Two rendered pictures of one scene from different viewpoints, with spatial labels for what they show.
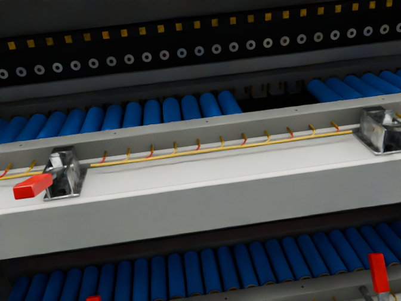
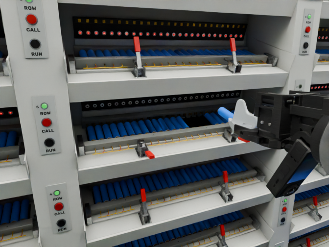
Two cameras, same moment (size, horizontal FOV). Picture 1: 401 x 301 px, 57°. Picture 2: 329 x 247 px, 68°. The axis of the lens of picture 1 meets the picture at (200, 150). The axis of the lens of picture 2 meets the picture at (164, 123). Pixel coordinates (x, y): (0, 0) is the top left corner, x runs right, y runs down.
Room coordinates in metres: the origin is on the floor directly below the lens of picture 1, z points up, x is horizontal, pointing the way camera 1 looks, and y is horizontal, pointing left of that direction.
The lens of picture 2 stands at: (-0.28, 0.24, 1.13)
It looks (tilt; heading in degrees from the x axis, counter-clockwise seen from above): 15 degrees down; 342
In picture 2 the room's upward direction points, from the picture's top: 1 degrees counter-clockwise
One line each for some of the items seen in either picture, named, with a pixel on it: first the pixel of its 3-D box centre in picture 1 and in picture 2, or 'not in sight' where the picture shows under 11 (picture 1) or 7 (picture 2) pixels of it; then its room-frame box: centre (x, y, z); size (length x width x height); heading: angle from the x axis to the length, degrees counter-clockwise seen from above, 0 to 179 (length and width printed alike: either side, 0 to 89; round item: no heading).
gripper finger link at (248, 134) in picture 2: not in sight; (255, 132); (0.04, -0.02, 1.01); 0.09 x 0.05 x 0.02; 6
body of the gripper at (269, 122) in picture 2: not in sight; (299, 124); (-0.02, -0.05, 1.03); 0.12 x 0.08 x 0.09; 2
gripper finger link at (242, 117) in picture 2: not in sight; (240, 115); (0.09, -0.03, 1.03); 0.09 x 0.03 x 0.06; 6
